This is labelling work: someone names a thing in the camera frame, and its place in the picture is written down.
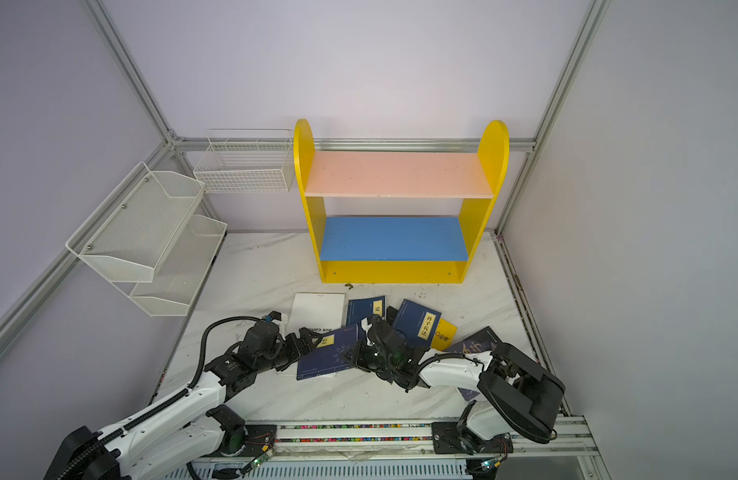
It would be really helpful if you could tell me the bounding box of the navy book yellow label Yijing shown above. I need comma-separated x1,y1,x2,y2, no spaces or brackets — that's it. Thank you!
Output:
296,324,362,381

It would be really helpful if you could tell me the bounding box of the navy book Lunyu yellow label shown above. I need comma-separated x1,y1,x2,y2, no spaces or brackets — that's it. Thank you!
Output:
345,296,386,326

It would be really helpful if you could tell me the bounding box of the white book La Dame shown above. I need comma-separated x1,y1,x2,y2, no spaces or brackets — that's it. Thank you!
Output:
285,293,346,334

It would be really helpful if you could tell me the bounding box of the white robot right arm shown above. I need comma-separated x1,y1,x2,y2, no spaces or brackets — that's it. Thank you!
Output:
343,315,565,455

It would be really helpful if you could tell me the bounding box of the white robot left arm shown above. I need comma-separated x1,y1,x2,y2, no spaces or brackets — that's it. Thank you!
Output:
45,317,322,479

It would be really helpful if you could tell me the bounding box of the black book white lettering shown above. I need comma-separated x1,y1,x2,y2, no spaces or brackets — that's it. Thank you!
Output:
385,306,398,327

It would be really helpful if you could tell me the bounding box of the navy book Sunzi yellow label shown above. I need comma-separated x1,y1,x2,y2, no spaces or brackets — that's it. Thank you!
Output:
393,299,442,348

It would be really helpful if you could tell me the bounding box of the yellow shelf unit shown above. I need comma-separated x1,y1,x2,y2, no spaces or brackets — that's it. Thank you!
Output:
293,119,511,284

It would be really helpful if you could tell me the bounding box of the dark purple illustrated book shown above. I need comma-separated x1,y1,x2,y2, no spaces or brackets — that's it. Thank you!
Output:
443,327,501,401

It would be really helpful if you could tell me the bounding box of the white mesh two-tier rack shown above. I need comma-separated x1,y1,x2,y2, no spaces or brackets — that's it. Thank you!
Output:
66,162,227,317

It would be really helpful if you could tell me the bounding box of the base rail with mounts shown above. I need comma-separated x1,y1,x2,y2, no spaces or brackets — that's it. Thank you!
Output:
174,417,610,479

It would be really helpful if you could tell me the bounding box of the white wire basket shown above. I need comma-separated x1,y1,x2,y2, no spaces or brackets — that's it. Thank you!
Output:
194,129,295,194

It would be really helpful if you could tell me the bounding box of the black corrugated left cable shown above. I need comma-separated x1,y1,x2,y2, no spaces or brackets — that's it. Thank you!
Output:
50,314,265,480

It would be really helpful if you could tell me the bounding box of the aluminium frame rail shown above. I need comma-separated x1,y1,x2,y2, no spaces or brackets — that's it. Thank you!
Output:
0,1,610,364

